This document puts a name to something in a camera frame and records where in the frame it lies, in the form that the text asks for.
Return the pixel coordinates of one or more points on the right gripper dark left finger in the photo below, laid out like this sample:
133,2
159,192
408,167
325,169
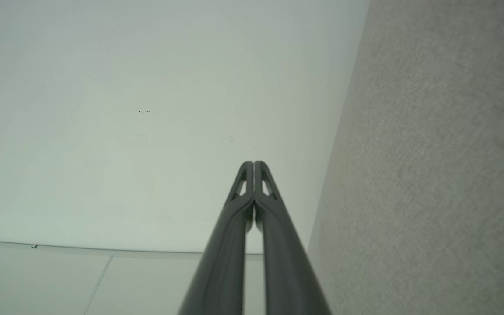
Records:
221,262

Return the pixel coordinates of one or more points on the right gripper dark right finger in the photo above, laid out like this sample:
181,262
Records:
287,271

